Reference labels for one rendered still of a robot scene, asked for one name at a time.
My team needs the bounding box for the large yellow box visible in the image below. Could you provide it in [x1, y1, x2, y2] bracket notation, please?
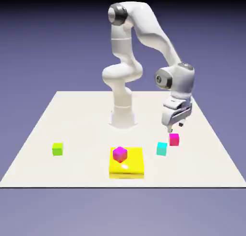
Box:
[109, 147, 145, 179]

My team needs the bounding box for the small magenta cube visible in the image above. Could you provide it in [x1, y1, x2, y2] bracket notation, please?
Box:
[112, 146, 128, 164]

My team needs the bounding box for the small green cube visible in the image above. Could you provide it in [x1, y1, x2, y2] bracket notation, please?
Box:
[52, 142, 63, 156]

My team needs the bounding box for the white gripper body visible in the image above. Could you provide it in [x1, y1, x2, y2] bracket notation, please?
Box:
[161, 102, 193, 130]

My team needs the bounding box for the small cyan cube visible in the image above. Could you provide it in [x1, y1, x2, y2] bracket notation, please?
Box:
[156, 142, 168, 156]

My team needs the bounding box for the small pink cube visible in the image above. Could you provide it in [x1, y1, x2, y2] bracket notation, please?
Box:
[169, 133, 180, 147]

